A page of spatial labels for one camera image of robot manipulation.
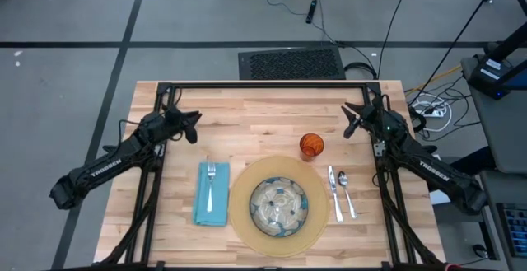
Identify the black power strip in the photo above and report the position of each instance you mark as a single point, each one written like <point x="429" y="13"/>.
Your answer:
<point x="311" y="12"/>

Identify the black stand leg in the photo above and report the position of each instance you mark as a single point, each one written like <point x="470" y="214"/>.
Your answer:
<point x="510" y="40"/>
<point x="473" y="160"/>

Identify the silver metal table knife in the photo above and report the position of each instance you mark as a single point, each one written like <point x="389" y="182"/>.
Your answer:
<point x="335" y="197"/>

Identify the black device with blue light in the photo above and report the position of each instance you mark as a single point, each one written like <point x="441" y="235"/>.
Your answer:
<point x="479" y="82"/>

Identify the orange translucent plastic cup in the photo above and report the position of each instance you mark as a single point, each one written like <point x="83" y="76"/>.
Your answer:
<point x="311" y="145"/>

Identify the patterned ceramic bowl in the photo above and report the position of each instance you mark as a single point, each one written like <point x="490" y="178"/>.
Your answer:
<point x="279" y="207"/>

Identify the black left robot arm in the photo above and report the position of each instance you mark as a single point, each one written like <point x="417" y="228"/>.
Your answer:
<point x="115" y="160"/>

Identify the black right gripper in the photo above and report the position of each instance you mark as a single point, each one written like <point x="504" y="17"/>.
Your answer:
<point x="368" y="115"/>

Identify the white paper sheet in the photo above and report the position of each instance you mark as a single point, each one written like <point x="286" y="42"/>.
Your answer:
<point x="438" y="197"/>

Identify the grey desk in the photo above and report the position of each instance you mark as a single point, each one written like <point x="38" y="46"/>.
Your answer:
<point x="506" y="139"/>

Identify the round woven tan placemat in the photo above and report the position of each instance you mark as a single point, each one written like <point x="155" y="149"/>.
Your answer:
<point x="243" y="221"/>

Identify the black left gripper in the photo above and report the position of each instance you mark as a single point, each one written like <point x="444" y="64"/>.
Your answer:
<point x="175" y="118"/>

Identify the teal cloth napkin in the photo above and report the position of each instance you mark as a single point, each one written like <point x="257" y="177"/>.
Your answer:
<point x="220" y="197"/>

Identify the black keyboard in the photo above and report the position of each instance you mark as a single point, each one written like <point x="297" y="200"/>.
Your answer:
<point x="516" y="230"/>

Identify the silver metal fork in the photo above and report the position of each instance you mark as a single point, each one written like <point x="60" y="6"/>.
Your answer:
<point x="210" y="188"/>

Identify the black aluminium table frame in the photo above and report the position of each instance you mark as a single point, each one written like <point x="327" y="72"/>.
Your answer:
<point x="267" y="85"/>

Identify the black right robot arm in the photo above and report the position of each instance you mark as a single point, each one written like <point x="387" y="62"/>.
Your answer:
<point x="432" y="168"/>

